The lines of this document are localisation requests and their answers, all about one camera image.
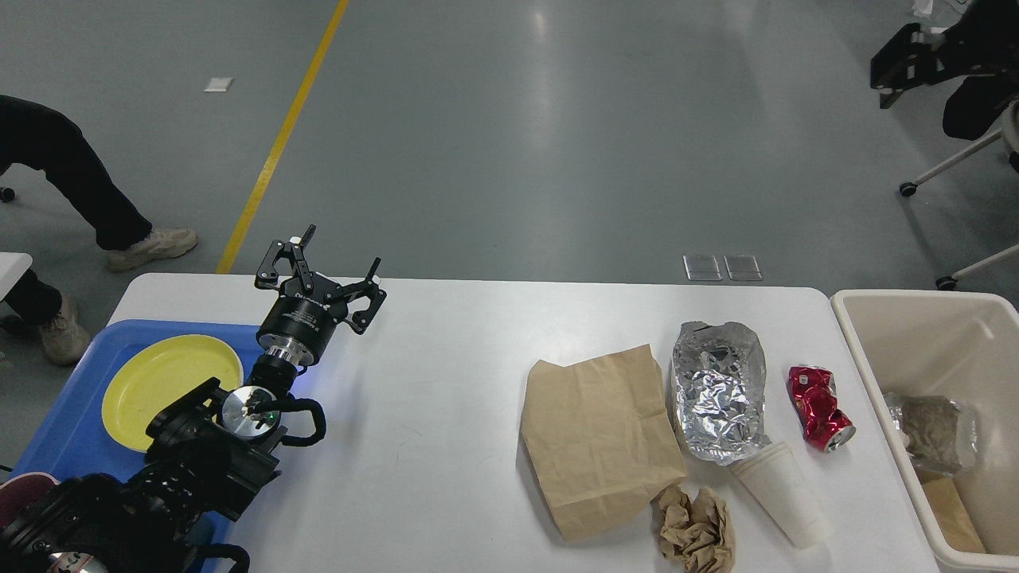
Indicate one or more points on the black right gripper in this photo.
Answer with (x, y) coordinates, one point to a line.
(915, 56)

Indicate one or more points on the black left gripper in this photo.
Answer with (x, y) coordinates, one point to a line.
(309, 307)

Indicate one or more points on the yellow plate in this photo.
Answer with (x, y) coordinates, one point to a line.
(159, 375)

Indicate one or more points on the brown paper bag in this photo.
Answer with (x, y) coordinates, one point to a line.
(600, 440)

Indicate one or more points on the aluminium foil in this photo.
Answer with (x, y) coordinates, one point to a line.
(718, 375)

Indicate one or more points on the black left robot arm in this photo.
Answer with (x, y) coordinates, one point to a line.
(266, 397)

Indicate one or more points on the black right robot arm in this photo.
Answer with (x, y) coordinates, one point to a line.
(981, 44)

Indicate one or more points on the blue plastic tray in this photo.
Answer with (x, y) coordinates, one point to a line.
(72, 414)

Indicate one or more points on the cream plastic bin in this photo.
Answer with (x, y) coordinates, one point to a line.
(963, 346)

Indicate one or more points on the silver floor socket plates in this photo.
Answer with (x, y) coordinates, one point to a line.
(705, 268)

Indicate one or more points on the white side table corner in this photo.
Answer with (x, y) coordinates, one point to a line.
(13, 265)

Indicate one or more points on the person in black trousers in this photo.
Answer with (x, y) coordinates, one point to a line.
(46, 140)

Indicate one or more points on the red snack wrapper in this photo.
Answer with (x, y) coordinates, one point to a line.
(813, 394)

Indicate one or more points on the pink mug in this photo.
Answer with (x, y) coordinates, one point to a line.
(18, 493)

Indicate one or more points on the foil wrapped trash in bin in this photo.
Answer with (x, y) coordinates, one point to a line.
(940, 434)

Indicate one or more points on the brown cardboard piece in bin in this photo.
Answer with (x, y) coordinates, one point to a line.
(951, 514)

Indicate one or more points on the white paper cup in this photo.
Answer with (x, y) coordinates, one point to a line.
(776, 481)

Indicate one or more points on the crumpled brown paper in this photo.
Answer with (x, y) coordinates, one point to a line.
(696, 532)

